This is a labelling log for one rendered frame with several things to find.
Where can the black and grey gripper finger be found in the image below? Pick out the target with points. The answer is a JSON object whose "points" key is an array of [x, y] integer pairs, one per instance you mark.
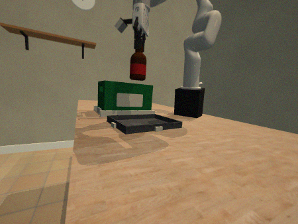
{"points": [[143, 37], [137, 35]]}

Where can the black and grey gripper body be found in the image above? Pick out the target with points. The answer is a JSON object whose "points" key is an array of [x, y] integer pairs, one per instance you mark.
{"points": [[141, 11]]}

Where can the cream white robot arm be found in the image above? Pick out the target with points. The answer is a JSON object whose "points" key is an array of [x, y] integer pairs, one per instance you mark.
{"points": [[202, 39]]}

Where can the brown glass bottle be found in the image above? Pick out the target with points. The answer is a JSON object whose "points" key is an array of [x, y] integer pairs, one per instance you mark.
{"points": [[138, 65]]}

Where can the dark green crate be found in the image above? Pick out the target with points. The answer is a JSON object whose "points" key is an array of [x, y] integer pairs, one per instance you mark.
{"points": [[121, 96]]}

